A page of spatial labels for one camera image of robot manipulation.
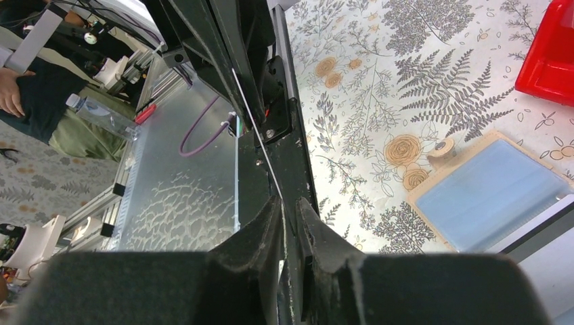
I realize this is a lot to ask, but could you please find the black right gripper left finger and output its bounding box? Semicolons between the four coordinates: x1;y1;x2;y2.
18;196;282;324

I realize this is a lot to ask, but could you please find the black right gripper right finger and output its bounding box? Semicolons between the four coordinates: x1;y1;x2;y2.
296;198;551;324

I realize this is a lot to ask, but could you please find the beige card holder wallet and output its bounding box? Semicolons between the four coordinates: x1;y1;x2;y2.
407;130;573;253

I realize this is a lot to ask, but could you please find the white card with magnetic stripe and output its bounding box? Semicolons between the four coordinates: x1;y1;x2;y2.
487;194;573;324

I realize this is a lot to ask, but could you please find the red plastic bin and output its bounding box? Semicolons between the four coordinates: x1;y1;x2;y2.
515;0;573;107

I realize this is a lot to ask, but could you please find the clear plastic water bottle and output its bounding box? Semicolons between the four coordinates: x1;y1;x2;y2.
66;93;139;142

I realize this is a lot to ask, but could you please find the person in dark shirt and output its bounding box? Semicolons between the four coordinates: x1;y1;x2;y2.
0;0;135;163

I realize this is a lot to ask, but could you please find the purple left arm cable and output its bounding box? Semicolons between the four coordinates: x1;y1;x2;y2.
178;94;236;158

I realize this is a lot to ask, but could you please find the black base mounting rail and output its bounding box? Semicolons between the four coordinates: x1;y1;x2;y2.
145;1;317;324

